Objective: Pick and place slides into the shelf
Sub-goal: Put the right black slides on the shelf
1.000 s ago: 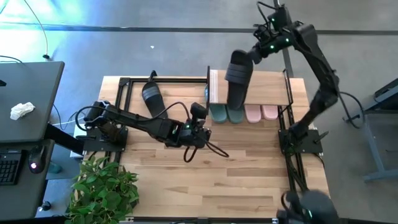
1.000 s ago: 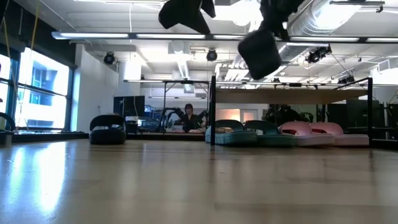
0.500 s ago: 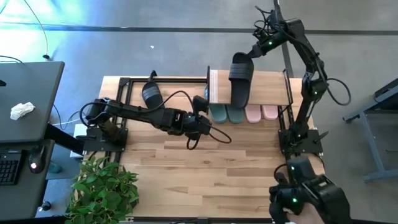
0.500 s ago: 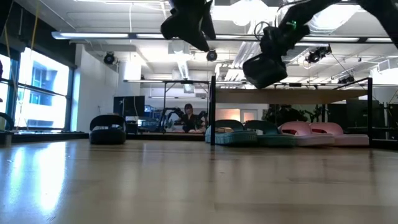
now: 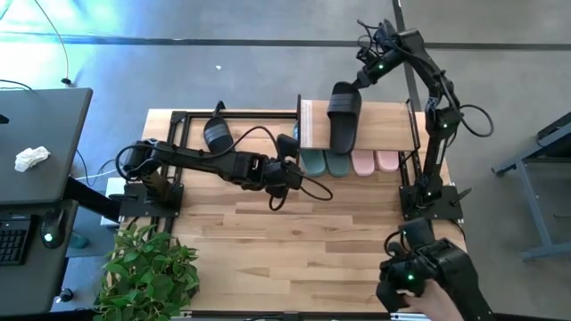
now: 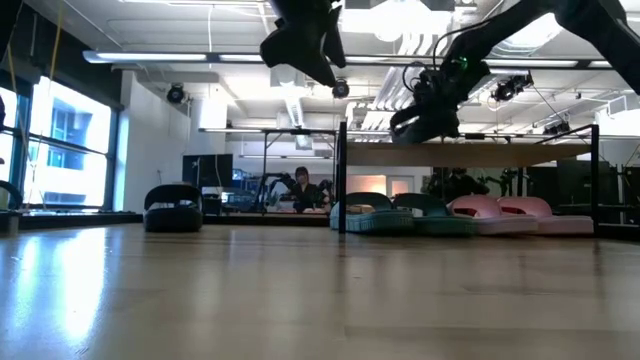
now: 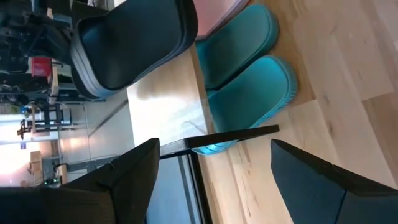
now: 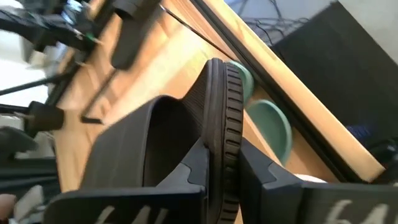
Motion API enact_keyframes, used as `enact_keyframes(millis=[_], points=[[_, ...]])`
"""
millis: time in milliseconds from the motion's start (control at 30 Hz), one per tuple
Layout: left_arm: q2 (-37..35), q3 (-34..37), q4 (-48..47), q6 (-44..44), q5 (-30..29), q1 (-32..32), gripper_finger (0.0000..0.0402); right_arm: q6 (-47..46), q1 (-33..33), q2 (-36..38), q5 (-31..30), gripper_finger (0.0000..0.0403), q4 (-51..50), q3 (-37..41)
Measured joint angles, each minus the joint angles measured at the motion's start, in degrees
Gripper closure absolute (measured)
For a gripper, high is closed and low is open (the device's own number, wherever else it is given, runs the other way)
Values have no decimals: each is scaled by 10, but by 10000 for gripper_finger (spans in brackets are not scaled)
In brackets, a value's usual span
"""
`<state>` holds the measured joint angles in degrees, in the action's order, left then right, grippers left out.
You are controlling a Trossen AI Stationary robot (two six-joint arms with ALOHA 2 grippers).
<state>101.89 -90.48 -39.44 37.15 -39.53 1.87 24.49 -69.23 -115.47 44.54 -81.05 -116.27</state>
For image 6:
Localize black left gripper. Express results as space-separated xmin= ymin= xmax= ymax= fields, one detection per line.
xmin=259 ymin=0 xmax=348 ymax=90

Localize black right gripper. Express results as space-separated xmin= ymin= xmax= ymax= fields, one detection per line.
xmin=413 ymin=53 xmax=492 ymax=127

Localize black slide sandal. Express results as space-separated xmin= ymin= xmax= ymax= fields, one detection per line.
xmin=142 ymin=183 xmax=205 ymax=234
xmin=389 ymin=103 xmax=462 ymax=147

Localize pink slide sandal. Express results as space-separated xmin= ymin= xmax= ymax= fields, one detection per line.
xmin=446 ymin=194 xmax=540 ymax=236
xmin=497 ymin=195 xmax=595 ymax=236

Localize green slide sandal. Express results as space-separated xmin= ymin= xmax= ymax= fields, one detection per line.
xmin=329 ymin=191 xmax=417 ymax=235
xmin=392 ymin=193 xmax=477 ymax=238

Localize black ceiling spotlight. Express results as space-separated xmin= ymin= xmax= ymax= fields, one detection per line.
xmin=331 ymin=78 xmax=352 ymax=100
xmin=491 ymin=71 xmax=535 ymax=104
xmin=166 ymin=83 xmax=188 ymax=106

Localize person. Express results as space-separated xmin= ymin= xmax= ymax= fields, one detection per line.
xmin=291 ymin=165 xmax=322 ymax=214

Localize long ceiling light bar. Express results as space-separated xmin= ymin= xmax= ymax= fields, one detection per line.
xmin=81 ymin=49 xmax=267 ymax=66

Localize large window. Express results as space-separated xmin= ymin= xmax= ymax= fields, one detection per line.
xmin=0 ymin=74 xmax=120 ymax=212

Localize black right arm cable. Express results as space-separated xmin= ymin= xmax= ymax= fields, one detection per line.
xmin=402 ymin=14 xmax=506 ymax=96

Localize wooden shelf with black frame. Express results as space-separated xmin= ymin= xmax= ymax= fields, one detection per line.
xmin=336 ymin=121 xmax=602 ymax=237

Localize black wall monitor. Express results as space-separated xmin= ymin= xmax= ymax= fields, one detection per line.
xmin=181 ymin=153 xmax=235 ymax=189

